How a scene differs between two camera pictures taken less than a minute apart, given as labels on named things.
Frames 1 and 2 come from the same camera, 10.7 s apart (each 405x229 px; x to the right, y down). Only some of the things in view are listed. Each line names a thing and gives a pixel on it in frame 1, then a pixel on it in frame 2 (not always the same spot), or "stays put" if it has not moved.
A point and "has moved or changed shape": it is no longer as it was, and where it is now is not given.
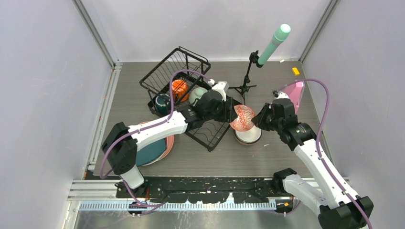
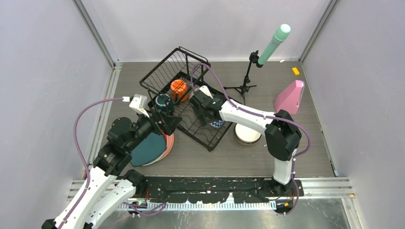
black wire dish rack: (180, 81) stays put
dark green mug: (163, 103) stays put
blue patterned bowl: (244, 122) has moved or changed shape
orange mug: (179, 88) stays put
